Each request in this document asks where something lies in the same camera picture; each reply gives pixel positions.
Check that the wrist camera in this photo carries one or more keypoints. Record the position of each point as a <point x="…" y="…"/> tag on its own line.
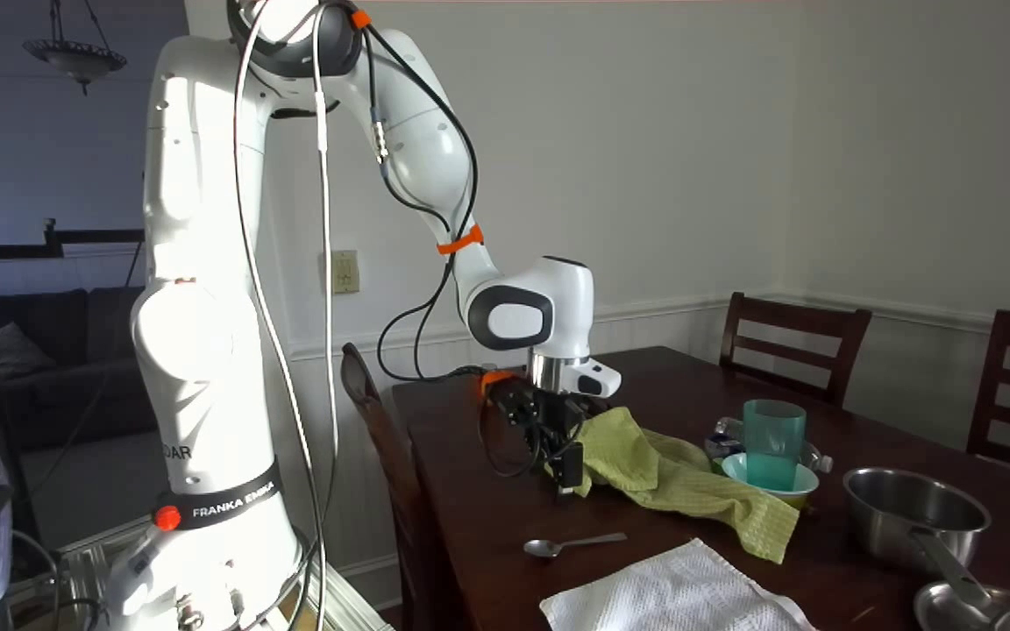
<point x="512" y="403"/>

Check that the dark sofa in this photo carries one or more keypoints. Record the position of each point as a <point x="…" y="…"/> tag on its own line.
<point x="67" y="368"/>

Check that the hanging ceiling lamp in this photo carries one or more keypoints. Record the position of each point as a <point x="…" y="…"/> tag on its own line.
<point x="75" y="60"/>

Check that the teal plastic cup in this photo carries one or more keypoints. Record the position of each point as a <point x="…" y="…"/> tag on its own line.
<point x="773" y="438"/>

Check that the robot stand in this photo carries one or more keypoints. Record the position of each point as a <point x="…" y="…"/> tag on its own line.
<point x="343" y="605"/>

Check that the white paper towel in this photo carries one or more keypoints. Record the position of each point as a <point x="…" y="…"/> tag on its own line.
<point x="672" y="596"/>

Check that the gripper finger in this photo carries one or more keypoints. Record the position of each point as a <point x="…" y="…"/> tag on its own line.
<point x="571" y="469"/>
<point x="547" y="445"/>

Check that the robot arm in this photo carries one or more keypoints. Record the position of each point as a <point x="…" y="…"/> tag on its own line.
<point x="198" y="350"/>

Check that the metal spoon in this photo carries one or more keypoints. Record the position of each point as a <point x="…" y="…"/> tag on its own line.
<point x="544" y="548"/>

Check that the light green bowl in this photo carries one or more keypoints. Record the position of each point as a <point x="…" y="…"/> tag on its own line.
<point x="796" y="486"/>

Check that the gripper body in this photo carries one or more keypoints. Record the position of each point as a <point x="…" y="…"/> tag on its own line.
<point x="558" y="414"/>

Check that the grey cushion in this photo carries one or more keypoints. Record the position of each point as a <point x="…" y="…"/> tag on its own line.
<point x="18" y="352"/>

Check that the dark wooden railing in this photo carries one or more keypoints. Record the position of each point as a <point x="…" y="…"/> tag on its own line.
<point x="93" y="237"/>

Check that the green checked cloth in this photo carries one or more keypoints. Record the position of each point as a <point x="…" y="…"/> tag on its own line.
<point x="680" y="478"/>

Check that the wall switch plate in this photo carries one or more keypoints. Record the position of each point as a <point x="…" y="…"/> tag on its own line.
<point x="344" y="272"/>

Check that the clear plastic bottle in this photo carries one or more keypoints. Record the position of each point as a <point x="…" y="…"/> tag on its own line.
<point x="724" y="441"/>

